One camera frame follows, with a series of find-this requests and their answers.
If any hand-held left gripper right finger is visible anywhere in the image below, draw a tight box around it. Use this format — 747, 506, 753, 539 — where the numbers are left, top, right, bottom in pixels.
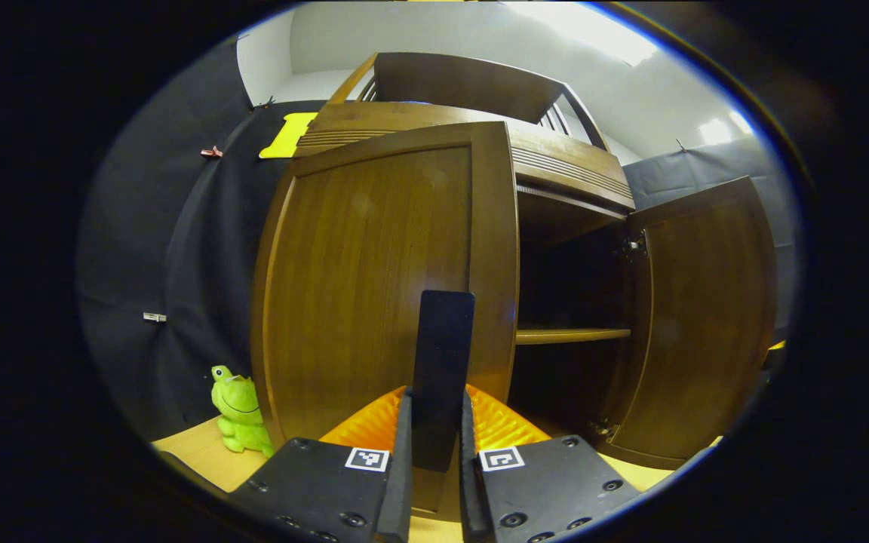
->
459, 383, 643, 543

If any black door handle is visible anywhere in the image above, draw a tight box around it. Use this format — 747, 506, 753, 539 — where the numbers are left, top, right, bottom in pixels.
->
410, 290, 476, 473

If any green frog toy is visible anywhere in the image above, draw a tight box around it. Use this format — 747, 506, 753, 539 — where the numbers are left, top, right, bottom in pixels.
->
210, 365, 275, 458

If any small ceiling light panel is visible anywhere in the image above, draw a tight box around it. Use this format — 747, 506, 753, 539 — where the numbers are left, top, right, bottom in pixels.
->
699, 109, 754, 146

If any large ceiling light panel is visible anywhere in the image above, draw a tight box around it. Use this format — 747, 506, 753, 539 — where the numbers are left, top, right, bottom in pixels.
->
502, 0, 662, 67

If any wooden inner shelf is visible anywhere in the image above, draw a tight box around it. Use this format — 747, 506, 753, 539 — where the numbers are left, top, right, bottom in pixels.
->
515, 327, 632, 346

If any wooden double-door shoe cabinet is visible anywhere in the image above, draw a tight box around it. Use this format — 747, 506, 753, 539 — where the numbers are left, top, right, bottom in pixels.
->
250, 51, 778, 521

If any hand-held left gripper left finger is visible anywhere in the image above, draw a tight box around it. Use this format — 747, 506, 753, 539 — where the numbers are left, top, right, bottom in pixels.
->
227, 386, 414, 543

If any wooden shoe cabinet door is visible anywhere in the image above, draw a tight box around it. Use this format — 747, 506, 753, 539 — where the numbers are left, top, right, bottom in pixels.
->
600, 176, 778, 470
250, 121, 520, 521

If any black backdrop cloth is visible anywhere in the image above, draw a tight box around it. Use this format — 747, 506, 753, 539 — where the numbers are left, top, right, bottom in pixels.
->
76, 38, 797, 446

